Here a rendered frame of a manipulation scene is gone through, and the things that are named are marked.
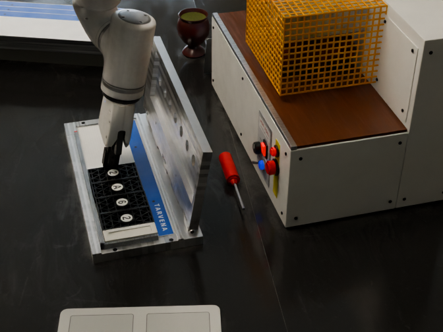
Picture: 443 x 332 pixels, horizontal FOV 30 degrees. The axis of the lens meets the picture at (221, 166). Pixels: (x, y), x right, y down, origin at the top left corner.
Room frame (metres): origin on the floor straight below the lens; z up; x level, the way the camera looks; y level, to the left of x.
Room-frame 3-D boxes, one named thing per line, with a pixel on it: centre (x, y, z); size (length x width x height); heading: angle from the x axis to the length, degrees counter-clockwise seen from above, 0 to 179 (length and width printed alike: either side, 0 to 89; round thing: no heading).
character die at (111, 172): (1.33, 0.22, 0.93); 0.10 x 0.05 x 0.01; 106
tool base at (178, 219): (1.34, 0.19, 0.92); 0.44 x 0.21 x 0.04; 16
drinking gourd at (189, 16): (1.89, 0.08, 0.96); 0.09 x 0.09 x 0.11
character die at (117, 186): (1.29, 0.21, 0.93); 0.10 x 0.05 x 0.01; 106
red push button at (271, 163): (1.26, -0.10, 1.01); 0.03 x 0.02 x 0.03; 16
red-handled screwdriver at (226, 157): (1.33, -0.03, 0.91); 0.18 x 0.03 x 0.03; 12
